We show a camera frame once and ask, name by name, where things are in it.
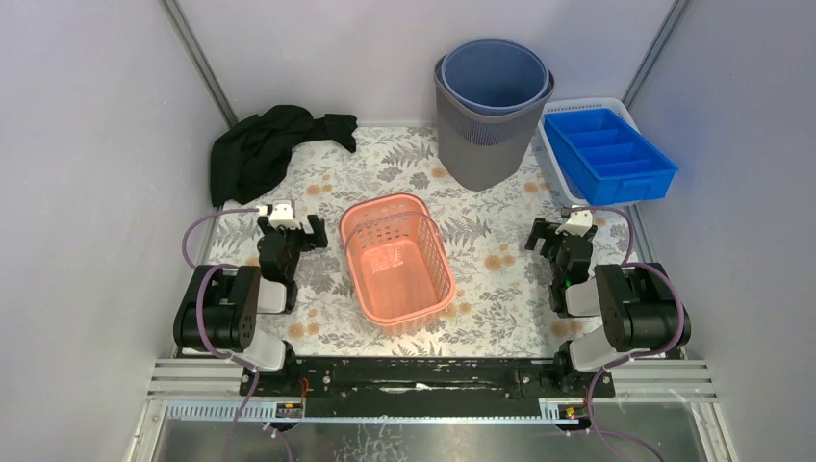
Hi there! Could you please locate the floral table mat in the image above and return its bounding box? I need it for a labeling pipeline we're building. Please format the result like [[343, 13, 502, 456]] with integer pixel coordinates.
[[202, 125, 668, 360]]

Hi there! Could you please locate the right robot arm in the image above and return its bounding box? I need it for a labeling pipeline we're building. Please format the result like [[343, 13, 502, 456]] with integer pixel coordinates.
[[525, 218, 691, 397]]

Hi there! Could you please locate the grey waste bin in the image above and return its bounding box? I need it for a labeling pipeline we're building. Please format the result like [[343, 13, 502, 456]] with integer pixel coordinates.
[[434, 60, 554, 192]]

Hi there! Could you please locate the black cloth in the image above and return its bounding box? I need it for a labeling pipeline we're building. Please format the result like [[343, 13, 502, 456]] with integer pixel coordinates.
[[209, 105, 358, 207]]

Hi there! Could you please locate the pink plastic basket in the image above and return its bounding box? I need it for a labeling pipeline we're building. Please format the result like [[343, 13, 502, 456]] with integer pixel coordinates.
[[339, 193, 456, 336]]

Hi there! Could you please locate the white plastic basket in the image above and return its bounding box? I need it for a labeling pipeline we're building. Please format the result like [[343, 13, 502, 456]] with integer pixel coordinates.
[[531, 96, 640, 207]]

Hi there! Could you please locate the blue divided plastic tray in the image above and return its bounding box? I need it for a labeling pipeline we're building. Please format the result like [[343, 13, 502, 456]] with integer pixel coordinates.
[[545, 109, 678, 206]]

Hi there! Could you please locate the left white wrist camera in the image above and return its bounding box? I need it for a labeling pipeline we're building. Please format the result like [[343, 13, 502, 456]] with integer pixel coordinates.
[[257, 200, 301, 233]]

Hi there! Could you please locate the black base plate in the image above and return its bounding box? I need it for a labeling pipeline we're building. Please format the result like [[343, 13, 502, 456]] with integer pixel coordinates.
[[239, 353, 615, 419]]

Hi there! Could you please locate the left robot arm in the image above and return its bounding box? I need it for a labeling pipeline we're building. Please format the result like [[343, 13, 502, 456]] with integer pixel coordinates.
[[173, 206, 328, 396]]

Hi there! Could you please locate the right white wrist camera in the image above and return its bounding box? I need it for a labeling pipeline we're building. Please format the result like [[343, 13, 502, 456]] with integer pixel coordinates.
[[556, 206, 594, 237]]

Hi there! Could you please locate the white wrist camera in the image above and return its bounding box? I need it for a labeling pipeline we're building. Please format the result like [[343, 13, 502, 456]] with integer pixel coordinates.
[[556, 206, 594, 237], [257, 200, 301, 233]]

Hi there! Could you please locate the blue inner bucket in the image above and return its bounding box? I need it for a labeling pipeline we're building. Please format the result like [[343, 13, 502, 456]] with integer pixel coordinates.
[[441, 38, 552, 116]]

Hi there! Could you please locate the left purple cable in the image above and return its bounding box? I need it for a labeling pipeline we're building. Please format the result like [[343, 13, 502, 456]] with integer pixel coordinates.
[[181, 207, 262, 462]]

